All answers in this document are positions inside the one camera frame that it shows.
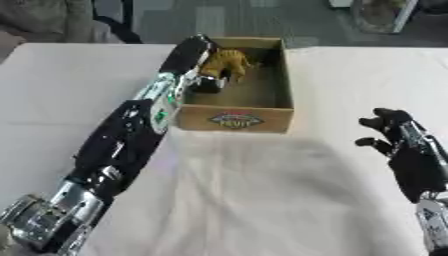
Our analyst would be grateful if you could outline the person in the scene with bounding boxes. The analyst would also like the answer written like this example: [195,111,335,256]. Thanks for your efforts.
[0,0,126,45]

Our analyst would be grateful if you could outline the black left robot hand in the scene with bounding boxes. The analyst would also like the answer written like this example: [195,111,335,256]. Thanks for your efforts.
[157,33,228,94]

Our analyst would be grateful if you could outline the tan cardboard box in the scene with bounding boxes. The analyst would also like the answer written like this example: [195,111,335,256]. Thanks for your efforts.
[173,35,296,134]

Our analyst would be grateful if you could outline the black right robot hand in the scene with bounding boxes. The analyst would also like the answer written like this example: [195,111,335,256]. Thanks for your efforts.
[353,107,448,204]

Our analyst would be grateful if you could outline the yellow-brown toy animal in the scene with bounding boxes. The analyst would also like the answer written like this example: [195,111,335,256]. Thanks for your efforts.
[197,48,263,84]

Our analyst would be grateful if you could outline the black chair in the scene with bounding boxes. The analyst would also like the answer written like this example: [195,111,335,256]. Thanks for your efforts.
[89,0,146,44]

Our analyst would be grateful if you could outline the white framed rack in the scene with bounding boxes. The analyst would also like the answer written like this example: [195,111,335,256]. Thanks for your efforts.
[348,0,422,34]

